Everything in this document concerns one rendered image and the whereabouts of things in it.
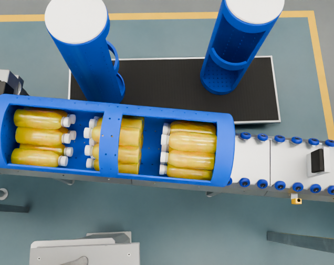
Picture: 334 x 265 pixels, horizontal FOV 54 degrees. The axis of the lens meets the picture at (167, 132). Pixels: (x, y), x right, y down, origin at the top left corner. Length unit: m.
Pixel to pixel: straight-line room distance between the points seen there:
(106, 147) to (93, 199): 1.25
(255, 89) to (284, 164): 1.04
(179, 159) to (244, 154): 0.38
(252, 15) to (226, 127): 0.64
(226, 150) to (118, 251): 0.53
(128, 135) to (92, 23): 0.61
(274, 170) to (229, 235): 0.98
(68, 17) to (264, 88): 1.48
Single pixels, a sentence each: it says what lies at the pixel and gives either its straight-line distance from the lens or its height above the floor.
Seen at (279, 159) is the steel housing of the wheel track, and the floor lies 0.93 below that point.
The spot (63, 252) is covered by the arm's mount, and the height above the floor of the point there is 1.07.
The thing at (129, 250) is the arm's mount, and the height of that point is 1.07.
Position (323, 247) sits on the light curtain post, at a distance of 1.73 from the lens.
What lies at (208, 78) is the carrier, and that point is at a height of 0.16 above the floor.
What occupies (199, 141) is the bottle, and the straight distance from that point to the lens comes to 1.18.
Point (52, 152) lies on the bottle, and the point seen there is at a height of 1.07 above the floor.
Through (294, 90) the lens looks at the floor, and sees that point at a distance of 2.74.
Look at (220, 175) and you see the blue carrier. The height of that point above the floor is 1.18.
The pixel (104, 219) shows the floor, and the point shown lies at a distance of 2.36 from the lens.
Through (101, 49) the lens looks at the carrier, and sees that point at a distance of 1.64.
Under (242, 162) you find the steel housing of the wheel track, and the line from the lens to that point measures 1.47.
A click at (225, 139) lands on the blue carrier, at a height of 1.23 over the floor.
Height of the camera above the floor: 2.33
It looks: 75 degrees down
